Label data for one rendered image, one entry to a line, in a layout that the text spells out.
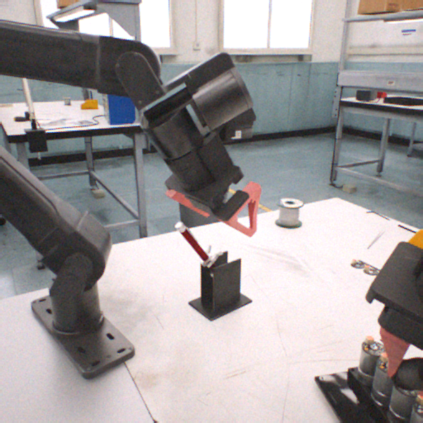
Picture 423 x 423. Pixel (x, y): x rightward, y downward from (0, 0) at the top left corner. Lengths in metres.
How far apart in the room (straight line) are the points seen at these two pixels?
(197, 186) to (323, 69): 5.86
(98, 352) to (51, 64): 0.34
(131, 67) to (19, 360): 0.38
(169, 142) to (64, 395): 0.31
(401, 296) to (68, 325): 0.42
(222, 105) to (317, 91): 5.85
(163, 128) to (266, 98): 5.29
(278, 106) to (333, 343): 5.39
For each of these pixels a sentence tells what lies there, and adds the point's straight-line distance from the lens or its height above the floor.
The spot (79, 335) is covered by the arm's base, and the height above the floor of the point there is 0.76.
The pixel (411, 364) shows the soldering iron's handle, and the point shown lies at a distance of 0.32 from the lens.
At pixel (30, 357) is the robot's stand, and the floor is 0.75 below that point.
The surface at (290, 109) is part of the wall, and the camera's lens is 6.02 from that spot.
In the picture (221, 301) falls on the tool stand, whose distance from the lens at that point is 0.63.
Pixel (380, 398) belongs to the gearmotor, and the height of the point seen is 0.78.
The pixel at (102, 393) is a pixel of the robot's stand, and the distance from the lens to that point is 0.53.
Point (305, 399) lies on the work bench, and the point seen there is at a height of 0.75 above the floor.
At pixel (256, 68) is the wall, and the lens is 5.62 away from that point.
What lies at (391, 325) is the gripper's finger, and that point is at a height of 0.94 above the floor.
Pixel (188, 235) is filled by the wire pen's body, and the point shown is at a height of 0.88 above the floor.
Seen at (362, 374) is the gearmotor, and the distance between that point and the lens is 0.52.
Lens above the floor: 1.11
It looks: 21 degrees down
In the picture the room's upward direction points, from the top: straight up
